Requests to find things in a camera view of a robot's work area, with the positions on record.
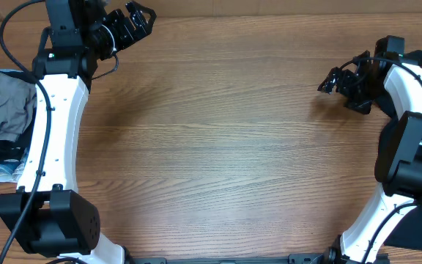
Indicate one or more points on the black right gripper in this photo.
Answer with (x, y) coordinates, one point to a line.
(343, 84)

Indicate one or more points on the brown cardboard backdrop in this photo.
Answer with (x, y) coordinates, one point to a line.
(219, 8)

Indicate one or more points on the grey shorts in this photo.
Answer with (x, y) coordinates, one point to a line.
(17, 101)

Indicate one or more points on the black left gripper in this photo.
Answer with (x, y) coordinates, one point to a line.
(124, 28)

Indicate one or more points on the folded blue jeans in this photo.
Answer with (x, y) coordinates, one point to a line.
(11, 170)

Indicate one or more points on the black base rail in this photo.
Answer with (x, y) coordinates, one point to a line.
(300, 258)

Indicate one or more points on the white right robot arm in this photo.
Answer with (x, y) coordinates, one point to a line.
(383, 212)

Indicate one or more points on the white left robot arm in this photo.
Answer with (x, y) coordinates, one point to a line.
(46, 215)

